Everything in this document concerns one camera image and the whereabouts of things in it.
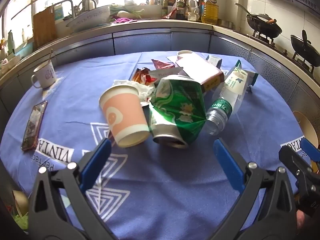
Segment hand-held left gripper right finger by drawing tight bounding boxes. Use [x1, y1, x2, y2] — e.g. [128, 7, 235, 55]
[212, 139, 298, 240]

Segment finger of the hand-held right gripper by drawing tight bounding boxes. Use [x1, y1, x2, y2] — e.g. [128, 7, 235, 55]
[278, 145, 314, 180]
[300, 137, 320, 163]

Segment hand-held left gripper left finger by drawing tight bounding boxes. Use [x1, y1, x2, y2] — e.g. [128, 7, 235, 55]
[28, 137, 118, 240]

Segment beige trash bin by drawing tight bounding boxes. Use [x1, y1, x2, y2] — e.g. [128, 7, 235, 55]
[292, 111, 320, 148]

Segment pink paper cup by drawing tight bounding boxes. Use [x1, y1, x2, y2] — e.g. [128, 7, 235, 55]
[99, 84, 150, 148]

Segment clear plastic water bottle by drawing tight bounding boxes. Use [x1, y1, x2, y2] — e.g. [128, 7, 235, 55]
[205, 80, 244, 135]

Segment crushed green can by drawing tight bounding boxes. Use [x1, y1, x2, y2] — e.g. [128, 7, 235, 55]
[149, 75, 207, 149]

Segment white tissue pack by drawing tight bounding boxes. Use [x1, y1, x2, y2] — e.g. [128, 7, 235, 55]
[224, 60, 259, 95]

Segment red snack wrapper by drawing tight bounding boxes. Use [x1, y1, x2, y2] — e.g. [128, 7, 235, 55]
[132, 67, 160, 85]

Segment cardboard box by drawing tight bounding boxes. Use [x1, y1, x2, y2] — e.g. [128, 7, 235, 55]
[175, 54, 225, 93]

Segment person's right hand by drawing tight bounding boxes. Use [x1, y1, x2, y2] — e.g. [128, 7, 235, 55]
[296, 211, 304, 234]

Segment blue printed tablecloth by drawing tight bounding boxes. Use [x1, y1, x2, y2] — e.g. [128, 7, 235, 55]
[0, 51, 320, 240]

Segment smartphone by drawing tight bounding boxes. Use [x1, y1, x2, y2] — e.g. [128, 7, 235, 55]
[21, 100, 48, 152]

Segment crumpled white tissue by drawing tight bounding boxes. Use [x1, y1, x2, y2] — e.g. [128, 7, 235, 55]
[113, 79, 157, 100]

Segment white mug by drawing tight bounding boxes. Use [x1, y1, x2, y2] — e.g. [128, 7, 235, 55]
[31, 60, 57, 89]

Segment black pan with lid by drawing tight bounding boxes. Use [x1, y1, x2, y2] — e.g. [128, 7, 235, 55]
[290, 30, 320, 60]

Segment maroon foil wrapper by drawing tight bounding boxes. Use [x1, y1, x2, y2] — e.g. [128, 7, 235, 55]
[151, 59, 175, 70]

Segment white paper cup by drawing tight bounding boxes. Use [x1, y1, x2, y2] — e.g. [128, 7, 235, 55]
[177, 50, 194, 60]

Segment grey kitchen cabinet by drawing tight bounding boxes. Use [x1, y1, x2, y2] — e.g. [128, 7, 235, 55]
[0, 17, 320, 130]

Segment black wok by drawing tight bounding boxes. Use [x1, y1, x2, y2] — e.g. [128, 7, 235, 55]
[234, 3, 283, 38]

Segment small steel pot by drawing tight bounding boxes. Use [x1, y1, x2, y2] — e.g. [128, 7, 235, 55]
[217, 19, 235, 29]

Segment purple vegetable scraps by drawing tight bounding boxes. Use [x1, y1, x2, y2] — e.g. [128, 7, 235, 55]
[111, 17, 133, 25]

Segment wooden cutting board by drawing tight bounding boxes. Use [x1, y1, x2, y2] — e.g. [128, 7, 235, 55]
[32, 7, 58, 49]

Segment white patterned basin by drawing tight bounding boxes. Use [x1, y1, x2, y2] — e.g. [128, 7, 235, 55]
[65, 4, 112, 28]

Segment pale slim bottle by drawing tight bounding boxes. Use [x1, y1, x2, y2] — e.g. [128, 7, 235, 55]
[7, 30, 16, 55]

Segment white radish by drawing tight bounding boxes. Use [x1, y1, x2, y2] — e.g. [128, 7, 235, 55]
[116, 11, 138, 19]

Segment yellow cooking oil bottle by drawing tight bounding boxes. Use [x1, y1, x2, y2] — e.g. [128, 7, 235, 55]
[201, 0, 219, 25]

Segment green onions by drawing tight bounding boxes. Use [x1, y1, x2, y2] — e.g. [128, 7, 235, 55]
[110, 6, 145, 18]

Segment white plastic jug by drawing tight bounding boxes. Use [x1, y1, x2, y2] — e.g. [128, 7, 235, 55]
[186, 0, 200, 22]

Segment chrome faucet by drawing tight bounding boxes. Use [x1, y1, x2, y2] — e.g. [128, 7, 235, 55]
[51, 0, 75, 18]
[77, 0, 97, 13]

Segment group of condiment bottles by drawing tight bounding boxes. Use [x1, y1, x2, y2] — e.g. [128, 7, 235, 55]
[146, 0, 177, 18]

